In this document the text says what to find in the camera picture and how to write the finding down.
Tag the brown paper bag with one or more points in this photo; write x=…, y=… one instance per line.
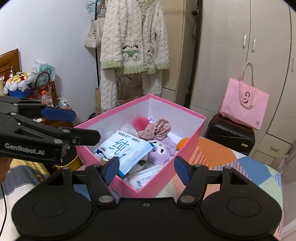
x=98, y=97

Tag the purple plush toy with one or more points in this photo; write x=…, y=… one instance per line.
x=160, y=151

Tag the beige tall cabinet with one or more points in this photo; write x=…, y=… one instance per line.
x=178, y=46

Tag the bouquet in blue bucket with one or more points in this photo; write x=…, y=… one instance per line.
x=17, y=83

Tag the black metal clothes rack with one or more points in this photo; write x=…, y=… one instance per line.
x=195, y=58

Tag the red strawberry plush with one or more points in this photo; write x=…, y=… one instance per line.
x=141, y=122

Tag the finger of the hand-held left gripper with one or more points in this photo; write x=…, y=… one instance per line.
x=57, y=114
x=85, y=138

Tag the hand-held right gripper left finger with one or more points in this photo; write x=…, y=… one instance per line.
x=112, y=170

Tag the wooden headboard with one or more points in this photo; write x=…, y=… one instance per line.
x=9, y=62

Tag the black suitcase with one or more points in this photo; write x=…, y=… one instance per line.
x=229, y=136

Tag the cream canvas bag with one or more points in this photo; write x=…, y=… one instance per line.
x=92, y=34

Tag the yellow grey bedsheet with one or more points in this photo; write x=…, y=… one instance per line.
x=20, y=171

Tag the white fluffy item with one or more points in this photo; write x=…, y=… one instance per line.
x=126, y=128

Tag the blue wet wipes pack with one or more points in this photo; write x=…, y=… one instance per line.
x=122, y=150

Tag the yellow bin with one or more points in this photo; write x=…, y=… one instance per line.
x=69, y=162

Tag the white tissue pack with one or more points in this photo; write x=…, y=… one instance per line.
x=145, y=177

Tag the pink tote bag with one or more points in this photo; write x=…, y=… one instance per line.
x=245, y=104

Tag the brown woven handbag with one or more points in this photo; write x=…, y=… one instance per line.
x=42, y=89

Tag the orange capped bottle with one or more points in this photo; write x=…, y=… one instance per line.
x=45, y=98

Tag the pink cardboard box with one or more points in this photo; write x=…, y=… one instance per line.
x=161, y=180

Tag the small green white packet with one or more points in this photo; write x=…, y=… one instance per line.
x=62, y=103

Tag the pink floral scrunchie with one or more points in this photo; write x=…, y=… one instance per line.
x=155, y=129

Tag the grey wardrobe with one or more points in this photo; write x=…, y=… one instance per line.
x=254, y=58

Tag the patchwork blanket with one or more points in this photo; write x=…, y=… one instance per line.
x=231, y=166

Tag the cream fluffy robe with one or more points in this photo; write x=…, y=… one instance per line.
x=129, y=46

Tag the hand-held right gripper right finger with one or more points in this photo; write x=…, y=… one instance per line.
x=181, y=170

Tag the orange round puff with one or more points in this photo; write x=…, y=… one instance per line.
x=182, y=142

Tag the clear plastic bag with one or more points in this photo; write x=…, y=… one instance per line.
x=44, y=69

